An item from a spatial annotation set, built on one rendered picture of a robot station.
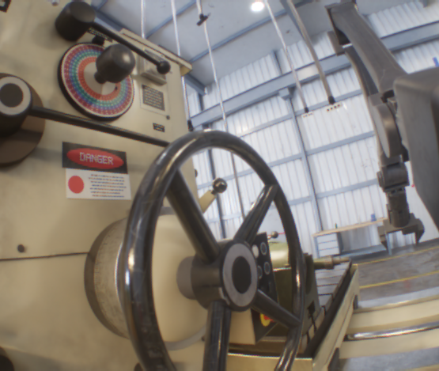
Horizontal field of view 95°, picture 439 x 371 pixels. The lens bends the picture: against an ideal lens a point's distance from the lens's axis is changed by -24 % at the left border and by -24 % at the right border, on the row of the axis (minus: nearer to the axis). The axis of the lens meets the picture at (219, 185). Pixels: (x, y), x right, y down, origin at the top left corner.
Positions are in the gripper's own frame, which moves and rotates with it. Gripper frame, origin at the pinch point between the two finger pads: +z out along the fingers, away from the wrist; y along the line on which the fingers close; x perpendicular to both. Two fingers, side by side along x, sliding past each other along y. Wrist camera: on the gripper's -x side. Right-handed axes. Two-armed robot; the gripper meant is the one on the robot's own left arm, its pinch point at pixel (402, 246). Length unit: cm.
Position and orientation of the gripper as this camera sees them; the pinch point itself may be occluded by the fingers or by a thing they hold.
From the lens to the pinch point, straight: 88.3
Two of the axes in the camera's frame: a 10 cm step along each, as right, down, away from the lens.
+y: -8.4, 2.4, 4.8
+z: 4.0, 8.7, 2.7
